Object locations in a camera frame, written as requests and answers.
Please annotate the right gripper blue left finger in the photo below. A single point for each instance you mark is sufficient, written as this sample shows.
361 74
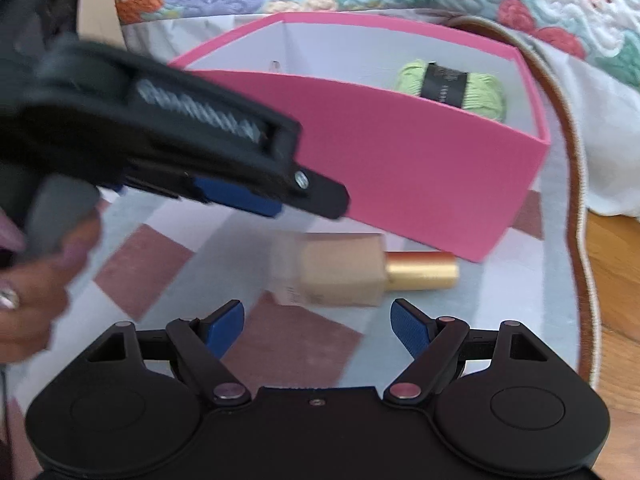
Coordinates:
223 327

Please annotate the checked grey red rug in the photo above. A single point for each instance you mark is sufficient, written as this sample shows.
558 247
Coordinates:
312 392

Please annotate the pink storage box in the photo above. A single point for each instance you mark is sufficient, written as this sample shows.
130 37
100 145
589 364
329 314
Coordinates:
420 169

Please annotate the foundation bottle gold cap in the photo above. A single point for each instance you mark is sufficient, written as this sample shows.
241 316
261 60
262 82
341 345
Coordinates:
351 269

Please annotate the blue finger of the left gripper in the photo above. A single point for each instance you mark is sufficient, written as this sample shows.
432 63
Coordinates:
315 193
237 197

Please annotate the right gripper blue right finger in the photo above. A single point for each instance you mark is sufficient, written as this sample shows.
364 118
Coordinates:
413 328

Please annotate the green yarn ball black label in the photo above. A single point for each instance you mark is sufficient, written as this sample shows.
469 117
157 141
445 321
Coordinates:
478 93

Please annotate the person's left hand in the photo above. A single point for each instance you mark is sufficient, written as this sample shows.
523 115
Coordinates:
34 294

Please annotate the beige wooden cabinet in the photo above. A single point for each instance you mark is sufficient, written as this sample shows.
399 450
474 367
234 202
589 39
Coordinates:
98 21

